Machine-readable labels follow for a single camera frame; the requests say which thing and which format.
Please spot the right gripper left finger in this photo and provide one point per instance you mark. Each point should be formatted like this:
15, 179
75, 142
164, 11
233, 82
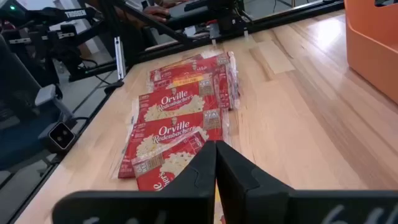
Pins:
192, 202

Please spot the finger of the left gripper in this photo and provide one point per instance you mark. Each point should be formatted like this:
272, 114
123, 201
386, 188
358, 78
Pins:
25, 46
62, 40

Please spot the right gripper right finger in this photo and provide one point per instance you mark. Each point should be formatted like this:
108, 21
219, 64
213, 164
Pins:
264, 205

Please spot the red popcorn bag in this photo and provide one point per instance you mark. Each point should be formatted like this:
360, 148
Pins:
174, 161
186, 69
222, 90
174, 127
174, 99

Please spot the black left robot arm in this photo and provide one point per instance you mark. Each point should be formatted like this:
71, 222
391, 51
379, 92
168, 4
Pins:
46, 15

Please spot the person's hand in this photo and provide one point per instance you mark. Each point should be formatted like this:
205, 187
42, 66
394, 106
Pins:
155, 14

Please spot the orange plastic basket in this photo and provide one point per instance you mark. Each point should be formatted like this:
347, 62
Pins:
373, 46

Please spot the white strip bracket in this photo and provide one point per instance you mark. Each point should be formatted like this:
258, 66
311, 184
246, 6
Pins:
119, 57

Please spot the black table-level camera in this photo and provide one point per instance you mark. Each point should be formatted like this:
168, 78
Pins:
60, 135

